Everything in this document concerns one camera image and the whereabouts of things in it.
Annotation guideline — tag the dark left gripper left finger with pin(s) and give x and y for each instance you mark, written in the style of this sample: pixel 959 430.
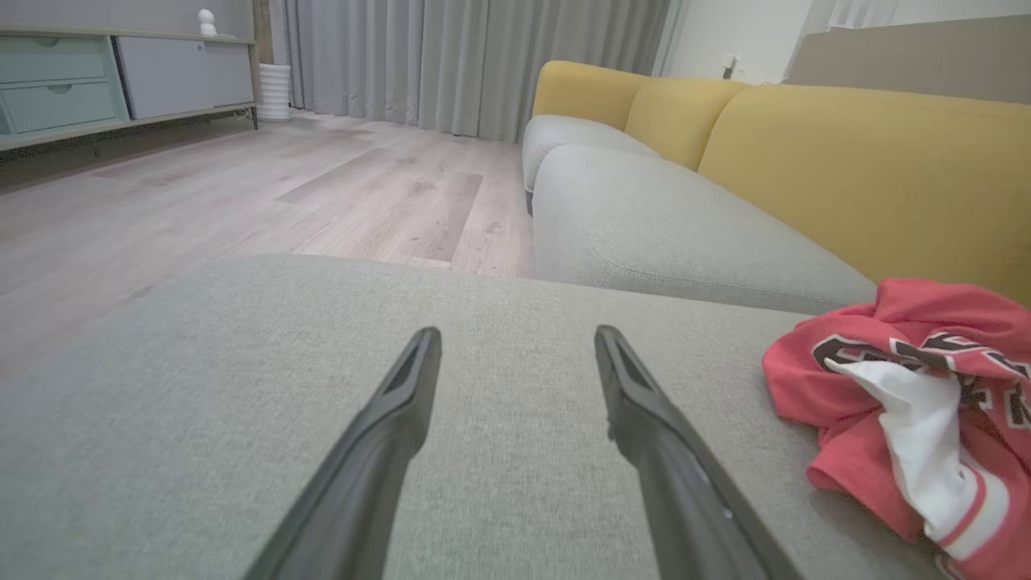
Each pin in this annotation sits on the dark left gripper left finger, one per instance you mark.
pixel 362 475

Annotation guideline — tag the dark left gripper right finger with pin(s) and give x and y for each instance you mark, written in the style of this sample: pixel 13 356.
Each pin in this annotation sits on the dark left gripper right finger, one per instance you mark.
pixel 676 483

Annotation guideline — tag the red jersey with lettering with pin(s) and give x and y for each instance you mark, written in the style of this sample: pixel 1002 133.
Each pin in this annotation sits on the red jersey with lettering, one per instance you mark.
pixel 910 310

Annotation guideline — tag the large grey sofa seat cushion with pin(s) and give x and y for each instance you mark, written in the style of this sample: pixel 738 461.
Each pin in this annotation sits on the large grey sofa seat cushion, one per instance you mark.
pixel 201 403

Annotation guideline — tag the medium grey sofa seat cushion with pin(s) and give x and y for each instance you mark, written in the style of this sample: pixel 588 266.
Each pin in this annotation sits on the medium grey sofa seat cushion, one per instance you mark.
pixel 660 234

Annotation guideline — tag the wide yellow sofa back cushion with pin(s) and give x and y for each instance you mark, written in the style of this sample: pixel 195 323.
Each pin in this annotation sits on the wide yellow sofa back cushion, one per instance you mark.
pixel 870 177

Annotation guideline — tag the small grey sofa seat cushion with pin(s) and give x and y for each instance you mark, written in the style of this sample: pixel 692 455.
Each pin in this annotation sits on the small grey sofa seat cushion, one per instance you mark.
pixel 564 133

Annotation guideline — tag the medium yellow sofa back cushion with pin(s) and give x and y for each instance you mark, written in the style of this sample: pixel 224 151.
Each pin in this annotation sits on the medium yellow sofa back cushion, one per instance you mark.
pixel 676 113

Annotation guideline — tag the white ribbed cylinder appliance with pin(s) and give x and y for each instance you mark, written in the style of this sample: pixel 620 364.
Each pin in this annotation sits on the white ribbed cylinder appliance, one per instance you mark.
pixel 275 93

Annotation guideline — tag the small yellow sofa back cushion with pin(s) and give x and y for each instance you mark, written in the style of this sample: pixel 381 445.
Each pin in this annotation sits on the small yellow sofa back cushion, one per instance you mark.
pixel 580 89

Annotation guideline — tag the narrow grey cabinet door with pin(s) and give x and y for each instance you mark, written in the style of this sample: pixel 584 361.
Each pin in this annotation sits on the narrow grey cabinet door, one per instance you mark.
pixel 229 72

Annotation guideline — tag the grey pleated curtain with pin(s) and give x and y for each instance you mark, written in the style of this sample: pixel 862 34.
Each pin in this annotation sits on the grey pleated curtain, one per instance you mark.
pixel 443 56

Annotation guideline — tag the wooden tv cabinet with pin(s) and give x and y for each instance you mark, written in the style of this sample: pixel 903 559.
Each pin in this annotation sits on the wooden tv cabinet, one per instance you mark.
pixel 113 126

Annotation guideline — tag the wide grey cabinet door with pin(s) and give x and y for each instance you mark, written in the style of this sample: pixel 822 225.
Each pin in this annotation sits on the wide grey cabinet door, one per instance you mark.
pixel 161 76

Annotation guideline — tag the mint green cabinet drawer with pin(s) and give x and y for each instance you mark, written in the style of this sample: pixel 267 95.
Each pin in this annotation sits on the mint green cabinet drawer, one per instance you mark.
pixel 48 60
pixel 60 105

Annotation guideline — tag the small white figurine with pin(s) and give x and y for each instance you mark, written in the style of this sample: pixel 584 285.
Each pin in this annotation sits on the small white figurine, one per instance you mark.
pixel 207 22

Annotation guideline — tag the grey upholstered panel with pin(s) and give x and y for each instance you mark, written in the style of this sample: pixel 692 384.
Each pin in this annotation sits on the grey upholstered panel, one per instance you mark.
pixel 926 60

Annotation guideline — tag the white sheer curtain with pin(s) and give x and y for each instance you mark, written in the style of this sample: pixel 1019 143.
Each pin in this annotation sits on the white sheer curtain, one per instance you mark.
pixel 862 12

